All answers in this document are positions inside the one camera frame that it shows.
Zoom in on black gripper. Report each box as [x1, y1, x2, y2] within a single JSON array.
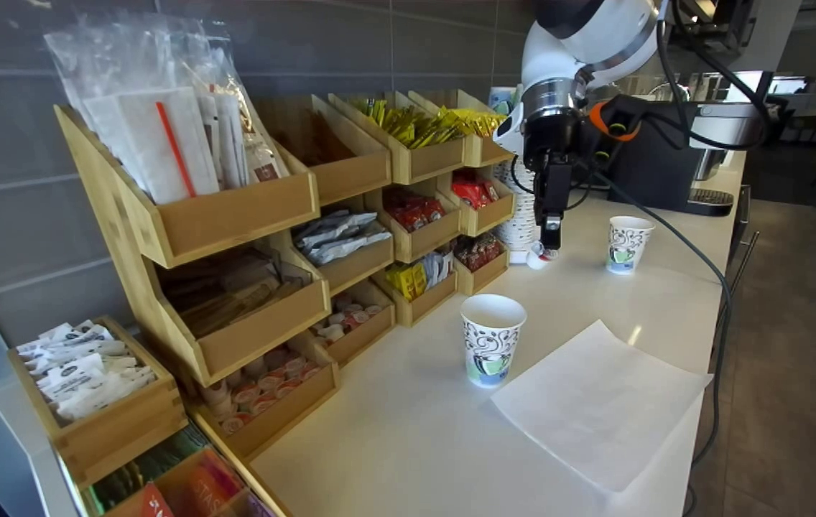
[[520, 110, 587, 257]]

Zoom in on small white creamer container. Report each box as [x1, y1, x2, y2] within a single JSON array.
[[531, 241, 566, 267]]

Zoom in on tall printed paper cup stack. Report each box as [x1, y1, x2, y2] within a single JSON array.
[[503, 176, 540, 270]]

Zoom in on floral printed paper cup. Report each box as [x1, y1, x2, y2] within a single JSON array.
[[458, 291, 528, 390], [606, 214, 656, 280]]

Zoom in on slim printed paper cup stack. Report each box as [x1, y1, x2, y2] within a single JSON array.
[[485, 84, 517, 119]]

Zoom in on bright red packets pile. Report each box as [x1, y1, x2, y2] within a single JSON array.
[[449, 170, 503, 214]]

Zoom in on dark red packets pile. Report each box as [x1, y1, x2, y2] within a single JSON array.
[[451, 234, 508, 277]]

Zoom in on black coffee machine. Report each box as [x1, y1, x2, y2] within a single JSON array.
[[606, 90, 763, 219]]

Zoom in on bright yellow sweetener packets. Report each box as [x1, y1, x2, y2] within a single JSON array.
[[438, 106, 517, 142]]

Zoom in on small red packets pile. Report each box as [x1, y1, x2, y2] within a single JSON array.
[[386, 189, 449, 235]]

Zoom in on yellow and white packets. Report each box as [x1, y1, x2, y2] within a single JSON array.
[[381, 251, 458, 304]]

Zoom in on green yellow tea packets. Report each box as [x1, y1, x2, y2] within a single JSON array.
[[347, 96, 460, 152]]

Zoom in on wooden nine-bin condiment rack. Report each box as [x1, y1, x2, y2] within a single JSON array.
[[260, 87, 526, 369]]

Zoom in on white paper napkin sheet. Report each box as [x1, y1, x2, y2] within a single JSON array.
[[490, 315, 717, 501]]

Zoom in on silver foil packets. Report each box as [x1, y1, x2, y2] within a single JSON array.
[[294, 208, 395, 270]]

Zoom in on large wooden three-tier rack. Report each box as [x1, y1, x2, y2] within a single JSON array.
[[49, 100, 340, 461]]

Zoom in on brown stirrers and packets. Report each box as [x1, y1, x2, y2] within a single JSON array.
[[159, 251, 313, 340]]

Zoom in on clear plastic bag of straws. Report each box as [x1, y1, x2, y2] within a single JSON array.
[[40, 8, 294, 209]]

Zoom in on wooden tray with coloured packets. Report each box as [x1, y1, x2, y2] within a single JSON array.
[[54, 420, 289, 517]]

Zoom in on low wooden box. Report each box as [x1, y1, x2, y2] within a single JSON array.
[[7, 315, 191, 489]]

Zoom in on white sugar packets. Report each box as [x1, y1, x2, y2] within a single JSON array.
[[16, 320, 159, 426]]

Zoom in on orange cable connector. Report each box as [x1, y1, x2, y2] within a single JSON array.
[[587, 96, 648, 146]]

